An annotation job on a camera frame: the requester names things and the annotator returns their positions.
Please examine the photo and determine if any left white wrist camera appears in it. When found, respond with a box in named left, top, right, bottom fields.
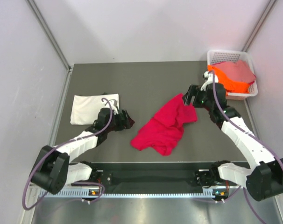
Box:
left=105, top=99, right=119, bottom=115

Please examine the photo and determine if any orange t-shirt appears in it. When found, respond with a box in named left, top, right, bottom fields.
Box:
left=207, top=65, right=249, bottom=94

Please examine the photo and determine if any grey slotted cable duct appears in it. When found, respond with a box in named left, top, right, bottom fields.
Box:
left=39, top=187, right=228, bottom=198

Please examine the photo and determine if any folded white t-shirt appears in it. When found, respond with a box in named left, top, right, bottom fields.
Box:
left=70, top=94, right=120, bottom=125

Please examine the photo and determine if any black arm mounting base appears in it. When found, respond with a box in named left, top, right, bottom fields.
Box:
left=44, top=161, right=249, bottom=187

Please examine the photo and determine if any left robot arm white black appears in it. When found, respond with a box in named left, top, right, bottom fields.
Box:
left=30, top=108, right=134, bottom=195

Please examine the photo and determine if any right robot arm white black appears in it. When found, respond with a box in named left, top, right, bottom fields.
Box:
left=182, top=83, right=283, bottom=201

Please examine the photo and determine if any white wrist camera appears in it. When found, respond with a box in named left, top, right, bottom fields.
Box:
left=105, top=99, right=119, bottom=115
left=200, top=70, right=219, bottom=91

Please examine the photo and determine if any crimson red t-shirt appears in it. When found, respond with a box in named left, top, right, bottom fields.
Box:
left=131, top=93, right=198, bottom=156

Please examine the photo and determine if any pink t-shirt in basket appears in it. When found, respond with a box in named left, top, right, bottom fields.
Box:
left=212, top=60, right=256, bottom=84

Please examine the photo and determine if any white plastic basket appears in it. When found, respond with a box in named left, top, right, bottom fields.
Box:
left=207, top=50, right=258, bottom=100

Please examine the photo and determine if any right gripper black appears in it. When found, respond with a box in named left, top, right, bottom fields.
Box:
left=182, top=84, right=214, bottom=112

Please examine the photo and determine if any dark grey table mat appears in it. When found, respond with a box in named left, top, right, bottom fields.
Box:
left=55, top=61, right=245, bottom=163

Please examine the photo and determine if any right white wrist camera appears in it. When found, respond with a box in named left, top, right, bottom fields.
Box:
left=200, top=70, right=219, bottom=91

